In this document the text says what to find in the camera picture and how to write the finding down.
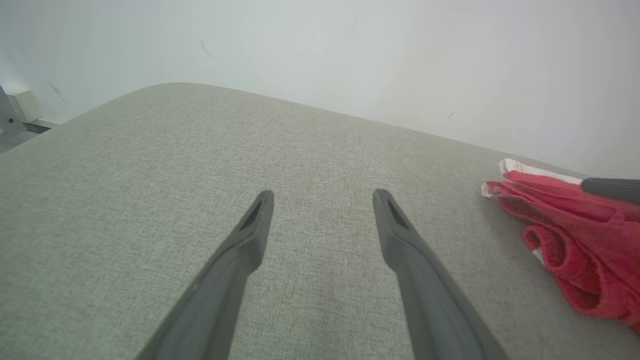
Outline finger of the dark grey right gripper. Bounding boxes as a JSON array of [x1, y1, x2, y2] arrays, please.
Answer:
[[581, 177, 640, 206]]

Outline red shorts with white stripe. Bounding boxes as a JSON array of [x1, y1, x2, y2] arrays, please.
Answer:
[[522, 220, 640, 333]]

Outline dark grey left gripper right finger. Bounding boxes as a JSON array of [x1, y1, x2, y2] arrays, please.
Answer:
[[372, 188, 508, 360]]

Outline white wall box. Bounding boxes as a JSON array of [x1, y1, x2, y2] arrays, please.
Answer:
[[5, 87, 42, 123]]

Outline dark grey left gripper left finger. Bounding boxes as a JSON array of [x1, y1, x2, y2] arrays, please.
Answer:
[[135, 190, 275, 360]]

